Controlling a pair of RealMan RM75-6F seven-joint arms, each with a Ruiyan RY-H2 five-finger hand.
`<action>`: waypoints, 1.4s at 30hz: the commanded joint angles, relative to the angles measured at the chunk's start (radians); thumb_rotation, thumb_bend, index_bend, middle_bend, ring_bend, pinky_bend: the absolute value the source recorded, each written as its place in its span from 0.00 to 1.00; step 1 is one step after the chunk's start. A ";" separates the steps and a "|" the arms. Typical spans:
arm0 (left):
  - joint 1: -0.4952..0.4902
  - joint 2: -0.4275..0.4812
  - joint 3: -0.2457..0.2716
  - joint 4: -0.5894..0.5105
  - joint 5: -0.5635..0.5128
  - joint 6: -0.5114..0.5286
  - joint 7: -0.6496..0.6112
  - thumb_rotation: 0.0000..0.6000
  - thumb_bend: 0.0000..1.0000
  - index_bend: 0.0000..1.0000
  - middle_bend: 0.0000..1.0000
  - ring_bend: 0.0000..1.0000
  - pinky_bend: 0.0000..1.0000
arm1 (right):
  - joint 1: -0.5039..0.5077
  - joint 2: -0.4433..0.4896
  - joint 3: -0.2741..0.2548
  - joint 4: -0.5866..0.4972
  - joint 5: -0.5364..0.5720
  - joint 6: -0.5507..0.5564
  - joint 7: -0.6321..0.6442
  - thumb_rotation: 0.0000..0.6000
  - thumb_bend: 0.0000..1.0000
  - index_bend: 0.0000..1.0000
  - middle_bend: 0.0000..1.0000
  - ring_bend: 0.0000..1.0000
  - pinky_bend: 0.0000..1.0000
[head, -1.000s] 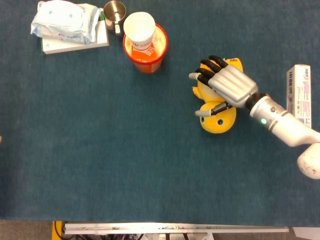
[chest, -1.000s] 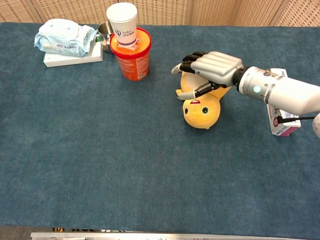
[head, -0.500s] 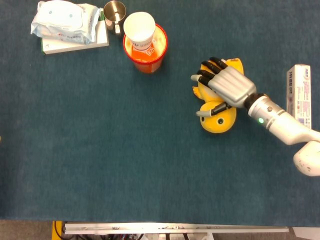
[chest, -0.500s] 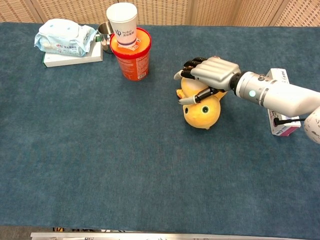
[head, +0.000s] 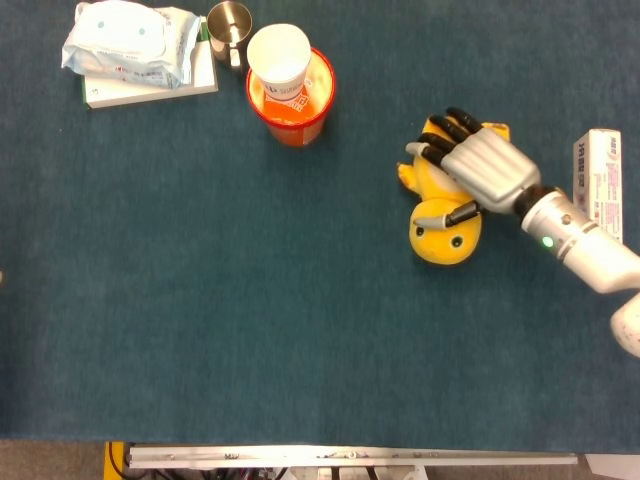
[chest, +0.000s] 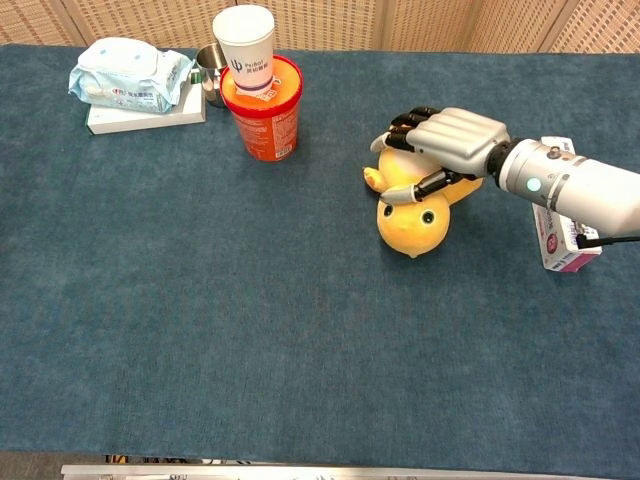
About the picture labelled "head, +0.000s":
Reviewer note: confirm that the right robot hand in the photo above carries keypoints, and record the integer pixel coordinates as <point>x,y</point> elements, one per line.
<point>487,167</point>

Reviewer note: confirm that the yellow plush toy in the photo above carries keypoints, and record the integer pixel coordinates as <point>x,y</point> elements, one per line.
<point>442,240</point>

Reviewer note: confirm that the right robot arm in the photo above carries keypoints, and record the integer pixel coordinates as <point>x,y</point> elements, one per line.
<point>585,240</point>

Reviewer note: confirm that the white toothpaste box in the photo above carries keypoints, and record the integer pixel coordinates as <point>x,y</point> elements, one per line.
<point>602,170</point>

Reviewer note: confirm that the red orange plastic cup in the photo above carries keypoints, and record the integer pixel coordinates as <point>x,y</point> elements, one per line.
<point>306,115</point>

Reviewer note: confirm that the white paper cup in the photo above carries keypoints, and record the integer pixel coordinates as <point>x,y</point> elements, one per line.
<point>280,60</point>

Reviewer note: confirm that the blue felt table mat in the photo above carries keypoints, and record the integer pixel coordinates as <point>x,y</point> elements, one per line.
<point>250,250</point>

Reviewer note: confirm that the stainless steel mug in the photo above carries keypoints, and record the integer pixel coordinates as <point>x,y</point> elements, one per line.
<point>227,30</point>

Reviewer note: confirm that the white green flat box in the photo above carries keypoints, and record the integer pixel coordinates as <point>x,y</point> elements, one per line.
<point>165,87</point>

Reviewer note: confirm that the blue wet wipes pack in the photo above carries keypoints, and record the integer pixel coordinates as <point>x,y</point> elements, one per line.
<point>130,45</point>

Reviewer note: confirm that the aluminium profile rail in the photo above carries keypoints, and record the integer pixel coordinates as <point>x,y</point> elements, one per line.
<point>350,457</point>

